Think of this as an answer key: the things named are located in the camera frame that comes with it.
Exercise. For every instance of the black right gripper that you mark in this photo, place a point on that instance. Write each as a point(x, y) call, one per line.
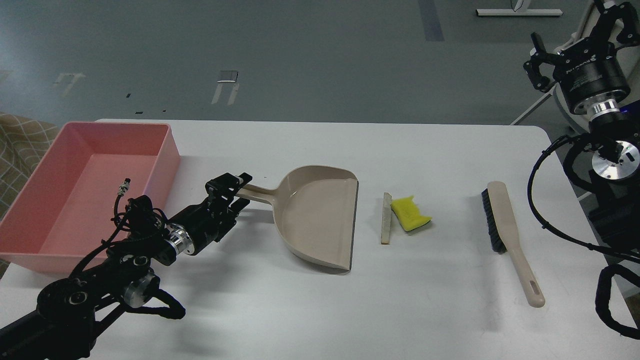
point(588, 70)

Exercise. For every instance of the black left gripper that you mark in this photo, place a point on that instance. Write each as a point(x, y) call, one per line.
point(201, 224)

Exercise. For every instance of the beige plastic dustpan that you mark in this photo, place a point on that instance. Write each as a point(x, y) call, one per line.
point(314, 209)

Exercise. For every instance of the yellow green sponge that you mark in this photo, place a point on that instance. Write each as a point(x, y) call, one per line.
point(408, 213)

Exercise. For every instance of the beige hand brush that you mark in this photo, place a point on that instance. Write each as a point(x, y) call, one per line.
point(503, 231)

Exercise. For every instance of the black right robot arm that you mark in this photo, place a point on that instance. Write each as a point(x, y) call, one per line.
point(603, 160)

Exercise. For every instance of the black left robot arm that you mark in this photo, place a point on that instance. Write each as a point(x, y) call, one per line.
point(118, 276)

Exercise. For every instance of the pink plastic bin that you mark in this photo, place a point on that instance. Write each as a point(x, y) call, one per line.
point(66, 207)

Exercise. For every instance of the white floor stand base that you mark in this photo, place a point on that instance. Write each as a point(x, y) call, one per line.
point(519, 9)

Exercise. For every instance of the beige patterned cloth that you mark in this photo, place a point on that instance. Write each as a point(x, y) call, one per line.
point(23, 144)

